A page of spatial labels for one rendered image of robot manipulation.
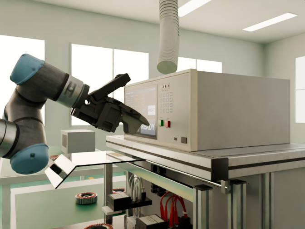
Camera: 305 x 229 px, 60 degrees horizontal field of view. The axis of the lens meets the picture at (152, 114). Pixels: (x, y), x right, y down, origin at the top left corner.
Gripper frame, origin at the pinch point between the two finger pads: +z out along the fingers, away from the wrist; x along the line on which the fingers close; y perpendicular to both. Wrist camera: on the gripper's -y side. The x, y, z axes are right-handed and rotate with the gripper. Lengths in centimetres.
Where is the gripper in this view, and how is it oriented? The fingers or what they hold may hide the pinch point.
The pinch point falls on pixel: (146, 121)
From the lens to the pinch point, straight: 75.2
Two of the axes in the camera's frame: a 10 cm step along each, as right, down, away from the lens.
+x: 4.7, 0.0, -8.8
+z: 8.0, 4.2, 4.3
